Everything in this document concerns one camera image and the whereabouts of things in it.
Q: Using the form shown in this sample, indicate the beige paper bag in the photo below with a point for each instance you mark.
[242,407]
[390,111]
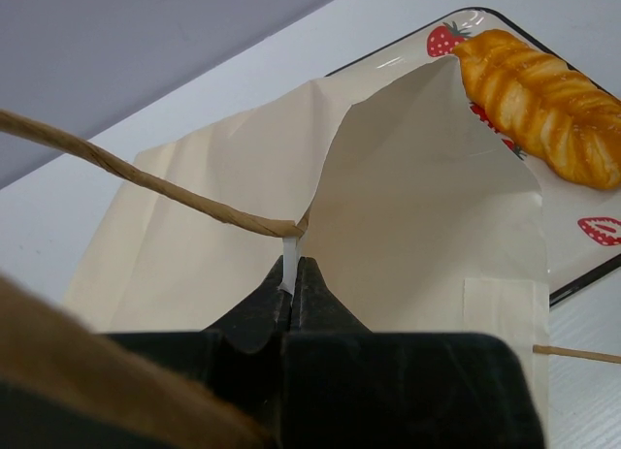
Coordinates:
[418,215]

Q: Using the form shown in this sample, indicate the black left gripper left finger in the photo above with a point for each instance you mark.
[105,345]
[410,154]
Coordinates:
[238,357]

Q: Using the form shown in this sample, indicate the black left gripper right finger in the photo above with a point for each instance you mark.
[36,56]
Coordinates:
[347,387]

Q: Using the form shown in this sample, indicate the strawberry print tray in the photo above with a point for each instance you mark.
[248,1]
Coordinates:
[582,225]

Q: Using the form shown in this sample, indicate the fake twisted bread loaf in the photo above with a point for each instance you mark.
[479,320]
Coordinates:
[551,111]

